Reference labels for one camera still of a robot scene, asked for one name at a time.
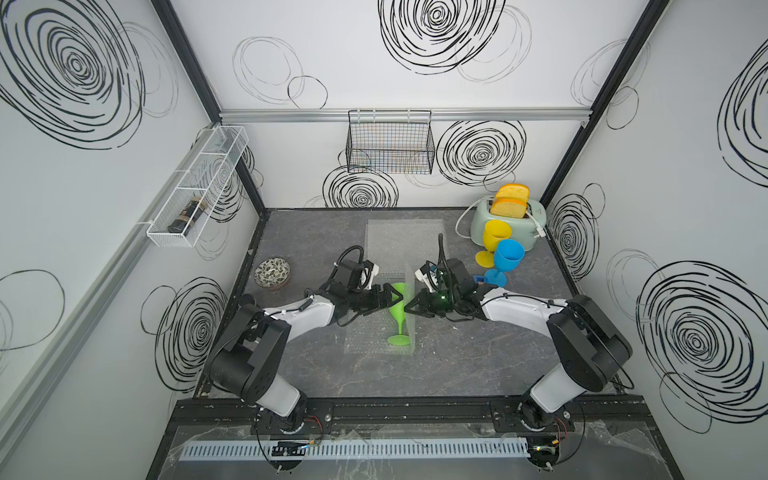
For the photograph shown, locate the patterned small bowl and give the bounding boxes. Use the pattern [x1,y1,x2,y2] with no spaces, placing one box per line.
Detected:
[253,257,291,290]

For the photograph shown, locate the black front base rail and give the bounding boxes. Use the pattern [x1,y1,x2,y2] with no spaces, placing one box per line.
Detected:
[166,394,652,435]

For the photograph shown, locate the aluminium wall rail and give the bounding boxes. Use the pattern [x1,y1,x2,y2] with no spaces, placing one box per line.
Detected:
[219,107,592,124]

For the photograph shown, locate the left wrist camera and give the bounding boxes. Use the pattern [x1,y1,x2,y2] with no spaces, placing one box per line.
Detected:
[358,260,380,290]

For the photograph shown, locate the white slotted cable duct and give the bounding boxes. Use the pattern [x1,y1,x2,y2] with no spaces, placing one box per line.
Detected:
[179,438,530,461]

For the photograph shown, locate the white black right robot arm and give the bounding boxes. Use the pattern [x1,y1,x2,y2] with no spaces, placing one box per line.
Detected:
[404,258,633,431]

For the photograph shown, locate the black corrugated right cable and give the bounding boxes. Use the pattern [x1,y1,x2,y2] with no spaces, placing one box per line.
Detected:
[435,232,450,283]

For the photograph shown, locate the front yellow toast slice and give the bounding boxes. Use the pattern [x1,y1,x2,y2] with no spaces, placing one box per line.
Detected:
[489,198,527,219]

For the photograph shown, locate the dark item in shelf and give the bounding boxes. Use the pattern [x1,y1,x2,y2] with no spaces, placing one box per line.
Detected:
[166,197,208,235]

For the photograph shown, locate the green plastic wine glass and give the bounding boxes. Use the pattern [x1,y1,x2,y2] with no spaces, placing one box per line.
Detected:
[387,299,411,347]

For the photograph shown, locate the white wire wall shelf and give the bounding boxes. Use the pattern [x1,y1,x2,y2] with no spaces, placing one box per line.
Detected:
[147,125,248,248]

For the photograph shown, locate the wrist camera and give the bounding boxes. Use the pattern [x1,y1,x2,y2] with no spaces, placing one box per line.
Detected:
[414,261,438,292]
[358,260,380,290]

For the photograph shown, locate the yellow plastic wine glass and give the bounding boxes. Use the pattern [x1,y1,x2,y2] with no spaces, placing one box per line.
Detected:
[475,220,513,269]

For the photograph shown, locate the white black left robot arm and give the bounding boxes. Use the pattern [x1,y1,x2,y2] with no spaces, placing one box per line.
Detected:
[203,282,404,418]

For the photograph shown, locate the yellow toast slice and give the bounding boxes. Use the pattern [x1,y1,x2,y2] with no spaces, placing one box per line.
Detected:
[489,198,527,219]
[494,183,530,203]

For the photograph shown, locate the black wire wall basket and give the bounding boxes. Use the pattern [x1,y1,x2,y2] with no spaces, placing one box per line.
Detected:
[345,120,436,175]

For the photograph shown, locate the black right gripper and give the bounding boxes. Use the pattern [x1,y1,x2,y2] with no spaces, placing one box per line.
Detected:
[403,288,460,318]

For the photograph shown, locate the rear yellow toast slice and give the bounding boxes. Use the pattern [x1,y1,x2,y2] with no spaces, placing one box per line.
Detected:
[494,183,530,203]

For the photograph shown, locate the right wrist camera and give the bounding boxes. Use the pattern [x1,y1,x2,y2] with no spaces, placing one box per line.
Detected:
[414,261,438,292]

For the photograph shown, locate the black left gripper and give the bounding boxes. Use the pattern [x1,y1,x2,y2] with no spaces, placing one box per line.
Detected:
[345,283,402,315]

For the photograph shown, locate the blue plastic wine glass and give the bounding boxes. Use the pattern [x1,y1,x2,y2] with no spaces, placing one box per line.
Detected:
[484,239,525,287]

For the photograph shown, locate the black corrugated cable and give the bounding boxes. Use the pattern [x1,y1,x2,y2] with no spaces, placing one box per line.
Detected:
[331,244,367,286]
[435,232,450,283]

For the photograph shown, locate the mint green toaster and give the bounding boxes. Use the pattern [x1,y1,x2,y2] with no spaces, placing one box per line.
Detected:
[469,196,547,252]

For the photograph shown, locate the black corrugated left cable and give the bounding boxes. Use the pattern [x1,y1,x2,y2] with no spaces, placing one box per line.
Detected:
[331,244,367,286]

